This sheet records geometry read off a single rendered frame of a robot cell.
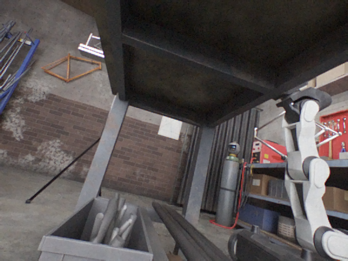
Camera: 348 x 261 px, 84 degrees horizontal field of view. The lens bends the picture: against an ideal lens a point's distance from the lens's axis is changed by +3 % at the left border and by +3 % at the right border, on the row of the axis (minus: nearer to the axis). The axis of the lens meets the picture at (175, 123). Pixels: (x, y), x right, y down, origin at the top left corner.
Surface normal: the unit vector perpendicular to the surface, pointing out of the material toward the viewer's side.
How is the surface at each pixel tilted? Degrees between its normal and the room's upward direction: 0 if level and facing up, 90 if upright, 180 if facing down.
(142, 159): 90
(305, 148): 90
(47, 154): 90
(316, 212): 90
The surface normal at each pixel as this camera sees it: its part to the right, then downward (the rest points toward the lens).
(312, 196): 0.04, 0.15
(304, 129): 0.26, 0.19
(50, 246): 0.23, -0.23
